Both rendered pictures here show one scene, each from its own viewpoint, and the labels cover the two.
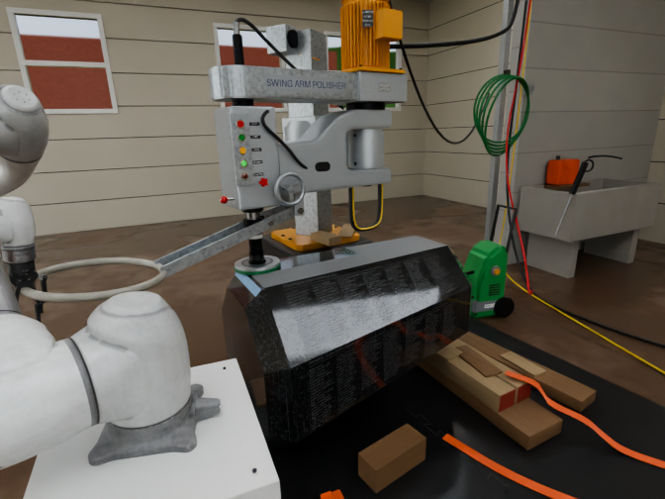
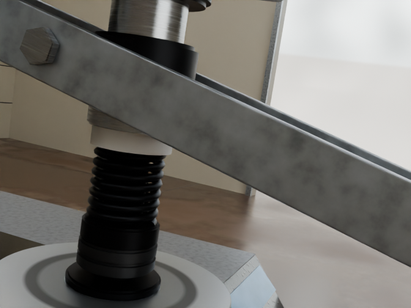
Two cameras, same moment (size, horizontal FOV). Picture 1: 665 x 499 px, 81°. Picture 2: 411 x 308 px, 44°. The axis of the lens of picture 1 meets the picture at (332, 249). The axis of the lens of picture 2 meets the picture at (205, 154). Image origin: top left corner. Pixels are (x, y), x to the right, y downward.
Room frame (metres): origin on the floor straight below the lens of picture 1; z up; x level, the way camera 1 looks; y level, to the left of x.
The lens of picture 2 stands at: (2.03, 0.73, 1.05)
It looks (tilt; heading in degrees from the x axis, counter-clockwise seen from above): 7 degrees down; 228
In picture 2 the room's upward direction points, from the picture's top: 9 degrees clockwise
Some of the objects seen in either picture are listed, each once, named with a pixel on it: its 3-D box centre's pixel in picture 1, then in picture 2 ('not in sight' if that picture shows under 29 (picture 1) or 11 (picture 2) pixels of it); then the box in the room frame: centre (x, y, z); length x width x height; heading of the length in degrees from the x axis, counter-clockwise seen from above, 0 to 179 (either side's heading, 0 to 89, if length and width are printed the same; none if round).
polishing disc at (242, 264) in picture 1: (257, 262); (112, 287); (1.78, 0.36, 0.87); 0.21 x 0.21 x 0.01
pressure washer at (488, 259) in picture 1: (485, 260); not in sight; (2.98, -1.22, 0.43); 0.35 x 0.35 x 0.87; 15
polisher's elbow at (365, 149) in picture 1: (365, 149); not in sight; (2.14, -0.19, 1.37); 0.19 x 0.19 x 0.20
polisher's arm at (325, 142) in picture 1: (325, 159); not in sight; (1.98, 0.02, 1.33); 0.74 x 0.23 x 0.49; 123
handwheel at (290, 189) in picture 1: (286, 188); not in sight; (1.75, 0.19, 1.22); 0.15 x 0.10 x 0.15; 123
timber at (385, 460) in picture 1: (392, 455); not in sight; (1.41, -0.24, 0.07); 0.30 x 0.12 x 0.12; 125
